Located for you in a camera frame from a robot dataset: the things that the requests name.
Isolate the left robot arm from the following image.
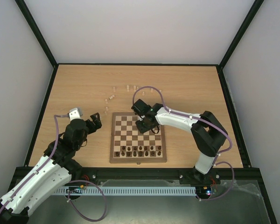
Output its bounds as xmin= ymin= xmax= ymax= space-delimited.
xmin=0 ymin=108 xmax=102 ymax=224

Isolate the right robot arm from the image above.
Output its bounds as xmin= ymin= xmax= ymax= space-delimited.
xmin=131 ymin=99 xmax=230 ymax=183

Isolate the wooden chess board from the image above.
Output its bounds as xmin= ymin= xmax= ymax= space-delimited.
xmin=110 ymin=112 xmax=167 ymax=163

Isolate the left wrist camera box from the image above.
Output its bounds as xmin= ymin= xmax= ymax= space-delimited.
xmin=68 ymin=107 xmax=83 ymax=121

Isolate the black aluminium rail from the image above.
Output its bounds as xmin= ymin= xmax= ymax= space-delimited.
xmin=75 ymin=168 xmax=261 ymax=180

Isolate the white slotted cable duct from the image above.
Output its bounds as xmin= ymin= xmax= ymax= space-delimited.
xmin=53 ymin=186 xmax=196 ymax=196

